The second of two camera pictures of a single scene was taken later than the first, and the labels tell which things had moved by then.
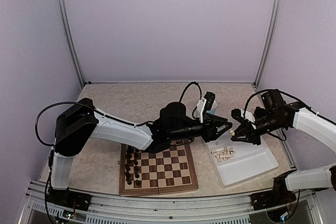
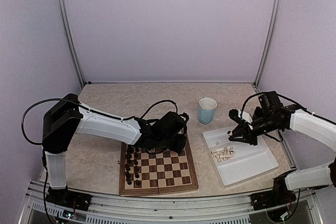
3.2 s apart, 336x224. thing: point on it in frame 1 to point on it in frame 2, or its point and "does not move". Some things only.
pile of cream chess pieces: x=223 y=154 does not move
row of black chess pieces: x=132 y=168 does not move
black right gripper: x=252 y=136 does not move
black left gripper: x=210 y=132 to x=179 y=148
